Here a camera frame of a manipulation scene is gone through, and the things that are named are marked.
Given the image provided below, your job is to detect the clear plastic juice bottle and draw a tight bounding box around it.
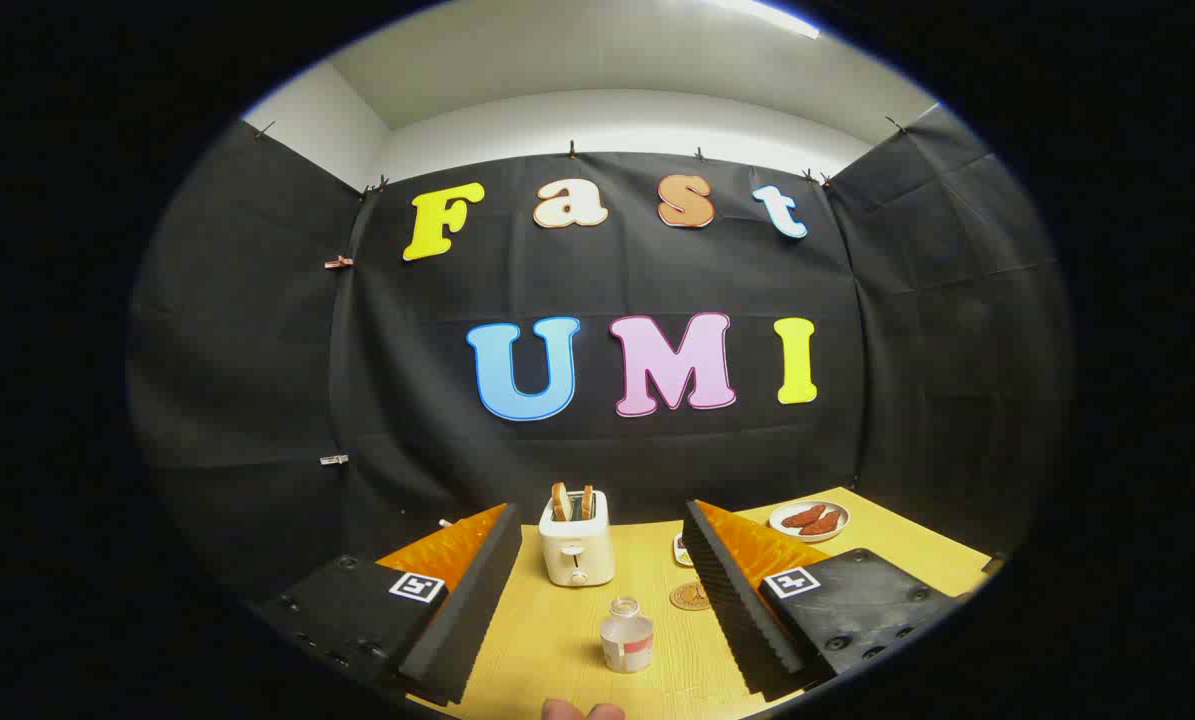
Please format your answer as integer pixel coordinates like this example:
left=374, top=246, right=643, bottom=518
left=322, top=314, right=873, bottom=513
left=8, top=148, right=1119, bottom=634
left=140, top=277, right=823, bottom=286
left=600, top=597, right=655, bottom=674

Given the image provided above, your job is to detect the black backdrop cloth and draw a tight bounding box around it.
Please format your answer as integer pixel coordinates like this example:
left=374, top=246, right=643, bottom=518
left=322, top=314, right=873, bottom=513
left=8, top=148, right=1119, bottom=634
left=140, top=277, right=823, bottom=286
left=127, top=105, right=1073, bottom=601

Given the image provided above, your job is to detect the white round plate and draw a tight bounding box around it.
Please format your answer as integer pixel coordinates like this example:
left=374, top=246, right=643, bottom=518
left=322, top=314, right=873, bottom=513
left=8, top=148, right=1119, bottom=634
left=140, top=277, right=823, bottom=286
left=769, top=500, right=850, bottom=543

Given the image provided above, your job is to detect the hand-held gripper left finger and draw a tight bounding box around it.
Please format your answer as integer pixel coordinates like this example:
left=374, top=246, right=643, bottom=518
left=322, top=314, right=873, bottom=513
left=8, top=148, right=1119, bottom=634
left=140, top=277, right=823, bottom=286
left=257, top=503, right=523, bottom=706

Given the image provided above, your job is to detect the wooden table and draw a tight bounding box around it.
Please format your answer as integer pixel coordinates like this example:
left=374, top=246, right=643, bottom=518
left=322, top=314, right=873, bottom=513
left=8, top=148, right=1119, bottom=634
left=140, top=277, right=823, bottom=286
left=407, top=487, right=993, bottom=720

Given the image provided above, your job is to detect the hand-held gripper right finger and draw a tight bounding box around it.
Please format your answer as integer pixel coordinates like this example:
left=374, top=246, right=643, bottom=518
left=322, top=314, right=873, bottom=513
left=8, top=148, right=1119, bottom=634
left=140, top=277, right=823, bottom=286
left=681, top=499, right=963, bottom=701

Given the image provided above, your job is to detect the white toaster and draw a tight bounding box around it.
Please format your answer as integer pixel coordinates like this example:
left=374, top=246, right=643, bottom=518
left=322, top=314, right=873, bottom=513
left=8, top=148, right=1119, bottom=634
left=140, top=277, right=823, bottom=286
left=539, top=490, right=616, bottom=588

